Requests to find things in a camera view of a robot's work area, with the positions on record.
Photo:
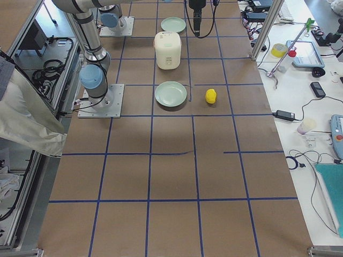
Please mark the white plastic cup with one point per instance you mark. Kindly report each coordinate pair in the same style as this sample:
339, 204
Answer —
307, 125

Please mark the far mint green plate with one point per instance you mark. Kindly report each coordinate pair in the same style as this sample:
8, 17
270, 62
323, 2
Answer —
173, 24

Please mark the black round cap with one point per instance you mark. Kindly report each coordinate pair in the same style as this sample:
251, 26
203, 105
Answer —
318, 72

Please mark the yellow tape roll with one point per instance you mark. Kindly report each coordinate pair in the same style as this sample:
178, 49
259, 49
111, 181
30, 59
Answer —
278, 50

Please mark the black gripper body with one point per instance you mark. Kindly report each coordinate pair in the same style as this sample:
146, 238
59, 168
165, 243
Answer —
194, 6

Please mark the black power adapter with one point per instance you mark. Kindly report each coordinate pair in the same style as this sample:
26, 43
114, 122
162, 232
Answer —
284, 115

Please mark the yellow toy potato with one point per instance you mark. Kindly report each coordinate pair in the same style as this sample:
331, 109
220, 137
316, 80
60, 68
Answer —
211, 96

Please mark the beige cloth cover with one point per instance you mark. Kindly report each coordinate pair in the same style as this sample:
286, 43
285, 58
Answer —
25, 118

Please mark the near mint green plate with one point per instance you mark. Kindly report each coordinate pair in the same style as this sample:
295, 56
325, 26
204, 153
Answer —
170, 94

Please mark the aluminium frame post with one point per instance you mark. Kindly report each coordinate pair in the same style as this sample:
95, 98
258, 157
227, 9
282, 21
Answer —
269, 21

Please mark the white rice cooker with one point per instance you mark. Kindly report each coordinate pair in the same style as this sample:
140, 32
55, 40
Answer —
167, 47

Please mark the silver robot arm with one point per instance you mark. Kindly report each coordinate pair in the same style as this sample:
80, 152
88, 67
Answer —
111, 17
87, 31

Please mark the teal cutting mat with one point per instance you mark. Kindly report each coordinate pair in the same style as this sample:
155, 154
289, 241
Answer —
332, 176

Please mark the blue tablet teach pendant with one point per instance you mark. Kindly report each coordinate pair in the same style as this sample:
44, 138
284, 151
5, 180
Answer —
307, 55

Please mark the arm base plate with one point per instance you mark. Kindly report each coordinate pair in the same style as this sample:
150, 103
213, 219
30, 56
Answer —
110, 106
106, 32

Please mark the black phone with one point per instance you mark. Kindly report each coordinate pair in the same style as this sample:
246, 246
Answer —
317, 89

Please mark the metal rod with green clip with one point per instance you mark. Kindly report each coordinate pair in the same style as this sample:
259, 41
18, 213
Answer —
307, 26

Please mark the mint green plate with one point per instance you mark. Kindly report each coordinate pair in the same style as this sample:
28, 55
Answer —
173, 24
170, 94

